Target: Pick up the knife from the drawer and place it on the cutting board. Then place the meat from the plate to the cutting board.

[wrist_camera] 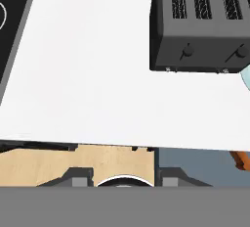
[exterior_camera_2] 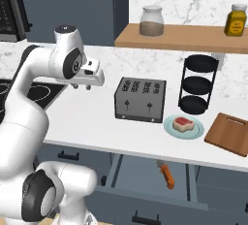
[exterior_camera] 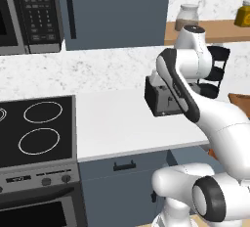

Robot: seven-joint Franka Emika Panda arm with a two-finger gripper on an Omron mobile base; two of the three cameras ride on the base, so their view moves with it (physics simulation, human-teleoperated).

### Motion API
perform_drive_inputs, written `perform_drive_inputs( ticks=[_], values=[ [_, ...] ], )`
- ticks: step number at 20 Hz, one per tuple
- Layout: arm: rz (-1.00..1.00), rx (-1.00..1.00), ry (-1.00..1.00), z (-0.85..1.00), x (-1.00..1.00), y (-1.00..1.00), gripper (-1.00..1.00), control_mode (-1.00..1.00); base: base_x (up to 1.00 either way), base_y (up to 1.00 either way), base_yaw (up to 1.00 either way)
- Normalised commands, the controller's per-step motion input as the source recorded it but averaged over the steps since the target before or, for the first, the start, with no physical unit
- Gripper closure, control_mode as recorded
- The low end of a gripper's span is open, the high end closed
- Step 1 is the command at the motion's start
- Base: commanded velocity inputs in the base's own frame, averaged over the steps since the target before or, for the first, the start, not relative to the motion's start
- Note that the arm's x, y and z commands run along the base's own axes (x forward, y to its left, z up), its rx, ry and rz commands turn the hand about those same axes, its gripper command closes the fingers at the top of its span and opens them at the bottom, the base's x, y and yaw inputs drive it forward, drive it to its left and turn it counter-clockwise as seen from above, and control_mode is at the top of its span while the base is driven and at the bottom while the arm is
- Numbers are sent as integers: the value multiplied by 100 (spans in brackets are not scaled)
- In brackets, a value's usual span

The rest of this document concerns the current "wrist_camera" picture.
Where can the dark grey four-slot toaster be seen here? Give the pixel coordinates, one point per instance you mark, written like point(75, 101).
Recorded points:
point(198, 38)

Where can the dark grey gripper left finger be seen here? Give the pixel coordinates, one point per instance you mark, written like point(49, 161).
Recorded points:
point(79, 176)

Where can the light wooden drawer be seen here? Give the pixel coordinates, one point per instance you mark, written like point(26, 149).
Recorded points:
point(107, 162)

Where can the black hob with grey rim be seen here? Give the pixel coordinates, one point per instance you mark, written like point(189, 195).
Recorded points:
point(11, 25)

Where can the black round thing white rim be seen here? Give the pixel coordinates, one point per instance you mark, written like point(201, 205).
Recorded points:
point(125, 182)

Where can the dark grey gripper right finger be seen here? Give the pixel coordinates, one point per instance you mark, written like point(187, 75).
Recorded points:
point(171, 176)

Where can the orange brown wooden piece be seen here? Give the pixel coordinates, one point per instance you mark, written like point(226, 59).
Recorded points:
point(241, 159)

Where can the pale blue plate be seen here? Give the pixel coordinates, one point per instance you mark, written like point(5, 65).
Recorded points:
point(246, 78)

